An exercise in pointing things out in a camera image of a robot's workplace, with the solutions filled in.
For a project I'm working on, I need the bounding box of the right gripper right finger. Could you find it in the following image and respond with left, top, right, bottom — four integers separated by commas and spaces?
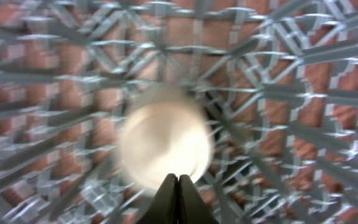
178, 175, 219, 224

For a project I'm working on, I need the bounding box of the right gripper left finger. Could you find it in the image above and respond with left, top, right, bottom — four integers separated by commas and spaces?
137, 174, 178, 224

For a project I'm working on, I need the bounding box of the white cup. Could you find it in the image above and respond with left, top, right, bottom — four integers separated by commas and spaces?
116, 84, 213, 195

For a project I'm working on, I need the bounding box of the grey dishwasher rack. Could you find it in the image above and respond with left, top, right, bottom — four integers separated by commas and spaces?
0, 1, 358, 223

